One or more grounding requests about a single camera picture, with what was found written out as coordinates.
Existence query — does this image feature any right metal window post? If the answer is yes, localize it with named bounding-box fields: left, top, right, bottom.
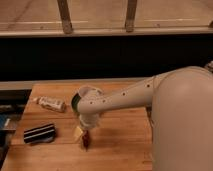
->
left=125, top=0, right=137, bottom=32

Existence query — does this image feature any metal window post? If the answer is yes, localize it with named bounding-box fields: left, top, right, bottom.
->
left=57, top=0, right=73, bottom=34
left=125, top=0, right=137, bottom=32

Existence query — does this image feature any left metal window post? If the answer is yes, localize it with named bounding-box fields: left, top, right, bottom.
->
left=57, top=0, right=73, bottom=34

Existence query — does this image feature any red chili pepper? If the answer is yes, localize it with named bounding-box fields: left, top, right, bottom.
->
left=82, top=131, right=91, bottom=150

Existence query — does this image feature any green bowl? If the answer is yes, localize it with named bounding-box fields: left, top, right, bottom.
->
left=71, top=93, right=81, bottom=115

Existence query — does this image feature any black white striped cloth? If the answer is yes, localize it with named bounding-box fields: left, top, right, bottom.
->
left=23, top=123, right=56, bottom=144

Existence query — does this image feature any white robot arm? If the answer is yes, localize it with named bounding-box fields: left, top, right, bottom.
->
left=71, top=66, right=213, bottom=171

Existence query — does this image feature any clear plastic cup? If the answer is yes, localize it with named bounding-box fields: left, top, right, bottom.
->
left=78, top=86, right=102, bottom=97

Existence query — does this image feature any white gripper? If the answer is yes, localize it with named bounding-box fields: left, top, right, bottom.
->
left=73, top=114, right=100, bottom=140

